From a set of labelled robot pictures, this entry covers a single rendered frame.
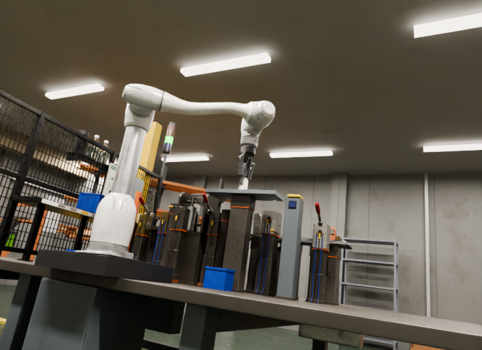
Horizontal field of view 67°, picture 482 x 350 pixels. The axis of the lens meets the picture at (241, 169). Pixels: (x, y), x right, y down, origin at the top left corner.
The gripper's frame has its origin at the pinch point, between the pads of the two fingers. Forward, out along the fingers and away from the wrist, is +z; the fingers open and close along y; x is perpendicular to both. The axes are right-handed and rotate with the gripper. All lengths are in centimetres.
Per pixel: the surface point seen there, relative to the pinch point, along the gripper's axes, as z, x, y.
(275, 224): 16.0, -11.4, 16.0
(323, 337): 69, -20, 66
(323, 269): 35, -35, 22
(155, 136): -67, 140, 56
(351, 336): 66, -35, 67
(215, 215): 13.9, 20.1, 6.7
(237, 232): 24.0, -1.3, -2.1
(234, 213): 14.8, 1.1, -2.5
